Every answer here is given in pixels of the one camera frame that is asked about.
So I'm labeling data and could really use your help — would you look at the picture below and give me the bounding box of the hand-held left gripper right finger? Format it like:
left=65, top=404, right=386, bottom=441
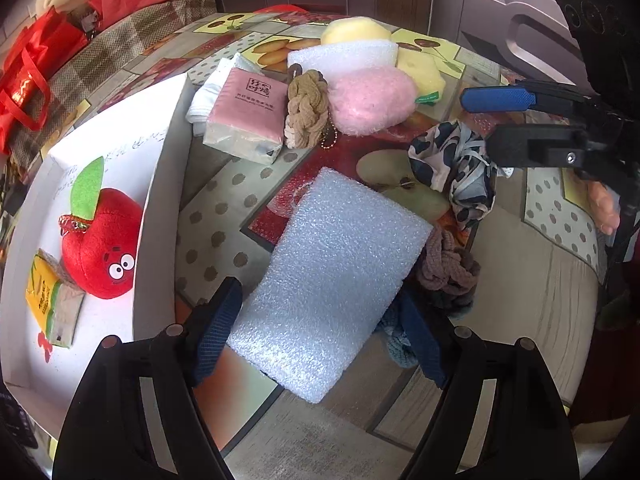
left=397, top=292, right=581, bottom=480

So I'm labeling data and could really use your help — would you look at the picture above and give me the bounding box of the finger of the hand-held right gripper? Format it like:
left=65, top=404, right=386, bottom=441
left=487, top=124, right=626, bottom=177
left=460, top=80, right=596, bottom=117

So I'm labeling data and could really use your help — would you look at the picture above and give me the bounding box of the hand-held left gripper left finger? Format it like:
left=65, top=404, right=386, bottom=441
left=52, top=276, right=244, bottom=480

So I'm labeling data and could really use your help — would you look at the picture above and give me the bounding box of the brown scrunchie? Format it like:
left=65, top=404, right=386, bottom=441
left=414, top=225, right=482, bottom=318

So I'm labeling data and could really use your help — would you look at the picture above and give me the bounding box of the leopard print scrunchie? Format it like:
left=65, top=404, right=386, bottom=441
left=407, top=121, right=513, bottom=231

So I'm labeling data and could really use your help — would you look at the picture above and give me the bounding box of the yellow sponge with green scourer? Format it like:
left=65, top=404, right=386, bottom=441
left=396, top=50, right=447, bottom=106

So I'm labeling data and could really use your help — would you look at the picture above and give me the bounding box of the white foam sheet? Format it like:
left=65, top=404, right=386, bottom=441
left=226, top=166, right=435, bottom=405

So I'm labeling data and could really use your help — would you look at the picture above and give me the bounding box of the pink fluffy plush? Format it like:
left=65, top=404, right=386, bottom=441
left=327, top=66, right=418, bottom=137

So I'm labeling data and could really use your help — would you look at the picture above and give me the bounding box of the red apple plush toy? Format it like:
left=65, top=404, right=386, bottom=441
left=59, top=156, right=144, bottom=301

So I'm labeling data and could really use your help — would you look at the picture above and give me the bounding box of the white foam block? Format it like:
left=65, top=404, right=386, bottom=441
left=286, top=40, right=401, bottom=83

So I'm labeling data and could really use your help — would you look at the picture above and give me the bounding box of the yellow tissue pack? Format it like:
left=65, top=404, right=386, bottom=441
left=25, top=249, right=86, bottom=348

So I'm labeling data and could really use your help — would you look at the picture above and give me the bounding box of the beige braided scrunchie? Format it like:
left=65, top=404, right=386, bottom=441
left=283, top=63, right=332, bottom=150

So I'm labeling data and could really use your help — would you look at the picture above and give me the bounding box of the white cardboard box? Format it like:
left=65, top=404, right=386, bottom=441
left=0, top=74, right=193, bottom=441

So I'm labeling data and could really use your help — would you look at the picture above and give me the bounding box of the pink tissue pack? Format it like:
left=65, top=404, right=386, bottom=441
left=202, top=66, right=289, bottom=165

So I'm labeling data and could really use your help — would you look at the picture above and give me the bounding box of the white face mask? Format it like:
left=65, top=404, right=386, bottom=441
left=185, top=52, right=261, bottom=126

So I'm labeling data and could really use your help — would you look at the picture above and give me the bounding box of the person's right forearm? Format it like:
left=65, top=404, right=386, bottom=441
left=572, top=280, right=636, bottom=436

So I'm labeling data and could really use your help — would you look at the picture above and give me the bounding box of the person's right hand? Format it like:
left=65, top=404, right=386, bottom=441
left=587, top=180, right=623, bottom=236

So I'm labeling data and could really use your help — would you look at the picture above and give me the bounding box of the blue scrunchie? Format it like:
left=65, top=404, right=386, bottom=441
left=375, top=305, right=426, bottom=370

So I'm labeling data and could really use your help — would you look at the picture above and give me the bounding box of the brown panelled door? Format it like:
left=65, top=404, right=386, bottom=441
left=200, top=0, right=601, bottom=91

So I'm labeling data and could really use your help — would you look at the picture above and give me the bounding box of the round yellow sponge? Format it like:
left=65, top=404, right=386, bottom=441
left=320, top=16, right=393, bottom=47

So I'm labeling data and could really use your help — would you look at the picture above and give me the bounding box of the red plastic bag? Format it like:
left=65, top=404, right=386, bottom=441
left=252, top=4, right=311, bottom=17

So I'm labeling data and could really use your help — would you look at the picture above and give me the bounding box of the red gift bag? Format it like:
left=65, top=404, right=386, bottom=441
left=0, top=7, right=93, bottom=156

